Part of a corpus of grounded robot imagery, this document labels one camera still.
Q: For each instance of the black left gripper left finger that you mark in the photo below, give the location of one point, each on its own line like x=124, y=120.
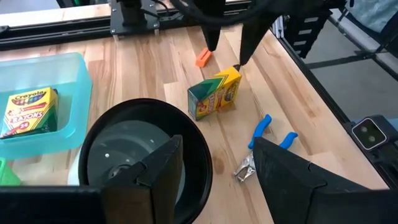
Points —
x=146, y=186

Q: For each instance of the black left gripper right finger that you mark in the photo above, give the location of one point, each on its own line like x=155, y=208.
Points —
x=298, y=193

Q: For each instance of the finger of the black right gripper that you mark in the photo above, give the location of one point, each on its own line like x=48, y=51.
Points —
x=253, y=37
x=213, y=37

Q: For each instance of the salmon pink eraser block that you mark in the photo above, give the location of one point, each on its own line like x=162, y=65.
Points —
x=203, y=57

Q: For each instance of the yellow green Crayola crayon box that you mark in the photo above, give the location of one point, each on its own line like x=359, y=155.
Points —
x=214, y=93
x=28, y=112

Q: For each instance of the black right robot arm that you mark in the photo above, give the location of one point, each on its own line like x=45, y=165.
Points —
x=133, y=12

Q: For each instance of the white spotlight lamp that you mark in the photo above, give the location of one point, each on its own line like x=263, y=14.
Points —
x=124, y=146

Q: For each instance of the blue grey fabric object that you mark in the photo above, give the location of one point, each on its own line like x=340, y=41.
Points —
x=370, y=14

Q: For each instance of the green slotted plastic basket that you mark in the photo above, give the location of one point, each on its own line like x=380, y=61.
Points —
x=7, y=174

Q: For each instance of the teal translucent plastic bin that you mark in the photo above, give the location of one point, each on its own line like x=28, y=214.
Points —
x=62, y=71

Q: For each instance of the black silver depth camera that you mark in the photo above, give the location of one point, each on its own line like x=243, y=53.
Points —
x=368, y=133

